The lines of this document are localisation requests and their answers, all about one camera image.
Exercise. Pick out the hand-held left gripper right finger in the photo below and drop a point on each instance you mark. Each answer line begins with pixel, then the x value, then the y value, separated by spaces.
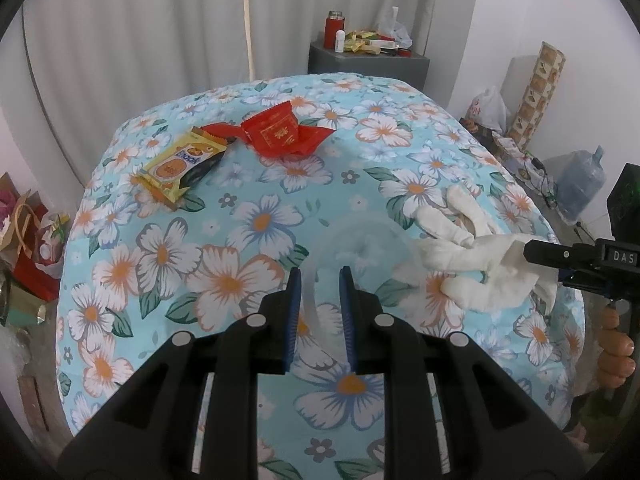
pixel 346 310

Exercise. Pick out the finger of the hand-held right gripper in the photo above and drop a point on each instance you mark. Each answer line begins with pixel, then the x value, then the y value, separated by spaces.
pixel 550 255

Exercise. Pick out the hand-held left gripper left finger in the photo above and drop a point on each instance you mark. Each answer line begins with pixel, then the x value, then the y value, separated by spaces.
pixel 295 310

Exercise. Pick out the clear plastic cup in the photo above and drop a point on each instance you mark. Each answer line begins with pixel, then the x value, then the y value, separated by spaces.
pixel 365 240

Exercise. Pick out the white cloth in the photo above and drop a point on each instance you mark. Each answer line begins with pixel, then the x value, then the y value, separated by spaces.
pixel 470 255

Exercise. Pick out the person's right hand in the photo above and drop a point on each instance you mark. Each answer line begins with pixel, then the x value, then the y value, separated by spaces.
pixel 615 345

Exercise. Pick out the blue water jug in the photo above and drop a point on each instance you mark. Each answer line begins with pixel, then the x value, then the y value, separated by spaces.
pixel 582 185

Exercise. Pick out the floor clutter pile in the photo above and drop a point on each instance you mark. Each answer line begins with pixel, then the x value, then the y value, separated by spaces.
pixel 525 165

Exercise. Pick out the floral light blue blanket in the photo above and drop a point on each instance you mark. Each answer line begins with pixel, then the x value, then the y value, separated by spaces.
pixel 225 220

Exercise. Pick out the white plastic bag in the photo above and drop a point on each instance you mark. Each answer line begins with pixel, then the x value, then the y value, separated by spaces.
pixel 490 107

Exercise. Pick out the patterned paper roll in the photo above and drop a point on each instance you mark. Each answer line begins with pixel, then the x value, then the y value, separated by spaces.
pixel 537 95

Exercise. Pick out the large red wrapper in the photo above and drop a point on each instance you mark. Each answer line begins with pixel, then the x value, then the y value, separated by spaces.
pixel 277 132

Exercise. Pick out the yellow snack packet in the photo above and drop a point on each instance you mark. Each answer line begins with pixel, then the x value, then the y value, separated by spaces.
pixel 175 167

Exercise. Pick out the small red wrapper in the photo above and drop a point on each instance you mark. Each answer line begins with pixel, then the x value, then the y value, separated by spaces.
pixel 220 131

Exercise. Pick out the grey cabinet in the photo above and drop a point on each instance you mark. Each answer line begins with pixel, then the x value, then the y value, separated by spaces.
pixel 360 67

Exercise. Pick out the red gift bag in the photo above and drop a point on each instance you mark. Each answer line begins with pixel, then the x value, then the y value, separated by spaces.
pixel 35 277

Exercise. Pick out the small white bottle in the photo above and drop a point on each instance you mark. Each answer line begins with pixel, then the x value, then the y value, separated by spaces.
pixel 340 42

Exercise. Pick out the pile of yellow packets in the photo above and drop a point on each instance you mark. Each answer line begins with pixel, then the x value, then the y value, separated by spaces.
pixel 365 42

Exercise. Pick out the green gold gift bag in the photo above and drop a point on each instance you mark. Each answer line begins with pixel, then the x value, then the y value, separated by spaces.
pixel 25 305

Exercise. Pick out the clear plastic bag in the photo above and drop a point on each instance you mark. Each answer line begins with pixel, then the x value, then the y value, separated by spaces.
pixel 395 30

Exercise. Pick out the red thermos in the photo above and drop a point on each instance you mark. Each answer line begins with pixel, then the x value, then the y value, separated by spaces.
pixel 332 35

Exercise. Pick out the kraft paper gift bag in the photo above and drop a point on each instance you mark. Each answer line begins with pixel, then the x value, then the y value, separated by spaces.
pixel 17 220

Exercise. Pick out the white curtain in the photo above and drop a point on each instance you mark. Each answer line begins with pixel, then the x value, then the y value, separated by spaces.
pixel 125 35

